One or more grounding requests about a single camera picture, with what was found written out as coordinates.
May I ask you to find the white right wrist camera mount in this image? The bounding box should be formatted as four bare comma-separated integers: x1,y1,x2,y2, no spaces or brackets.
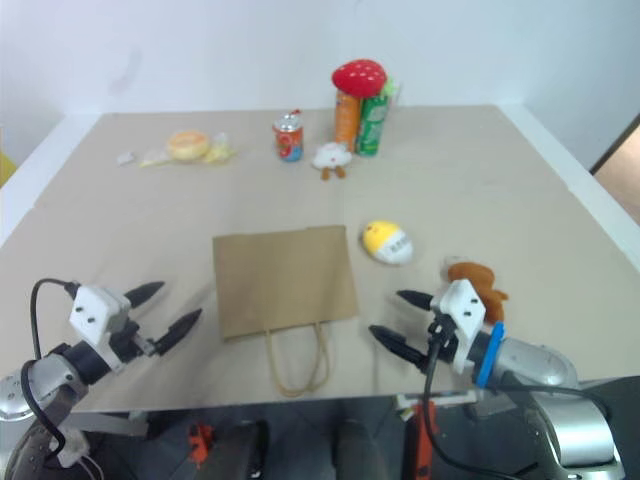
430,279,488,374

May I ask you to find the brown paper bag with handles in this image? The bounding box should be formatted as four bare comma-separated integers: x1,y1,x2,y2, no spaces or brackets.
211,224,361,399

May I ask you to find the orange drink can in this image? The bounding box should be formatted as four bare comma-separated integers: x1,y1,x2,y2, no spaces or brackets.
333,89,363,154

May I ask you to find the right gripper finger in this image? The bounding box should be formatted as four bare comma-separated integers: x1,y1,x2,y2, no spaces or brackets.
395,289,434,314
368,324,432,374

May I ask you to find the long orange tool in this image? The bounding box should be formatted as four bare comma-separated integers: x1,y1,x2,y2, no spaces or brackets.
408,398,437,480

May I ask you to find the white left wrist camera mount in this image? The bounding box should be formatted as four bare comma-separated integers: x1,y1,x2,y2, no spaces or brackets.
68,283,134,375

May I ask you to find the orange bun toy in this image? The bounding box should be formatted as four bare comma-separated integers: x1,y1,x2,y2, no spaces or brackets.
166,129,212,164

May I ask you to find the white cloud plush toy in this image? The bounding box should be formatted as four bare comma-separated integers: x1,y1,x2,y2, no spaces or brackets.
311,141,355,184

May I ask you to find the red strawberry plush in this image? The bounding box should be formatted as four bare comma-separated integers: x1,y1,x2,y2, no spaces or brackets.
331,59,390,99

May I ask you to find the brown plush toy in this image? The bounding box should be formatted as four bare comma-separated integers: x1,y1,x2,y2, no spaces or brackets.
439,255,512,326

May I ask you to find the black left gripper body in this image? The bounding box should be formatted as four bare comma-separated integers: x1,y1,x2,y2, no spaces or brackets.
109,319,158,365

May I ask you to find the blue band on right wrist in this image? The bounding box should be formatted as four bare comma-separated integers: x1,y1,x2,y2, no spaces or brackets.
475,321,507,389

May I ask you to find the orange tool with black parts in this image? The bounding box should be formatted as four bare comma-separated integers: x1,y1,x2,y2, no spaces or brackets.
186,421,215,467

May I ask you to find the green drink can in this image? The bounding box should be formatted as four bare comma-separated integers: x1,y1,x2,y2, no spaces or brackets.
355,94,391,158

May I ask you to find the green leafy plush piece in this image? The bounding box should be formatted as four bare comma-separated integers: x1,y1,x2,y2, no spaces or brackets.
381,76,403,109

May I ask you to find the red soda can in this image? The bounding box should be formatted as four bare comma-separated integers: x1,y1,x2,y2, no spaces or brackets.
271,110,306,164

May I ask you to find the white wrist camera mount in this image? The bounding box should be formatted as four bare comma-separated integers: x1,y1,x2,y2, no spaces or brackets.
68,283,134,375
430,279,488,374

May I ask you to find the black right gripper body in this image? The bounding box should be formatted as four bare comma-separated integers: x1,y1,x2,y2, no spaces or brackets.
422,309,461,374

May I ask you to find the clear yellowish plastic wrapper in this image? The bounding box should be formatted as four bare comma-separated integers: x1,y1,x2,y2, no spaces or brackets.
139,131,238,169

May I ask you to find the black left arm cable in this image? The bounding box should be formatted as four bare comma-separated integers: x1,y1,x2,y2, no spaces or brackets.
19,278,82,459

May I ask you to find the yellow object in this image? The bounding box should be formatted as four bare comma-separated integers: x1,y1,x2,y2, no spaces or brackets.
0,148,20,189

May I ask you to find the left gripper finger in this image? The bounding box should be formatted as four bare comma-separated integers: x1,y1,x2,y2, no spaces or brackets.
124,280,167,309
153,307,204,358

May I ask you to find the yellow chick egg plush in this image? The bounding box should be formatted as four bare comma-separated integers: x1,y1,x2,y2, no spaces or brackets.
361,219,417,267

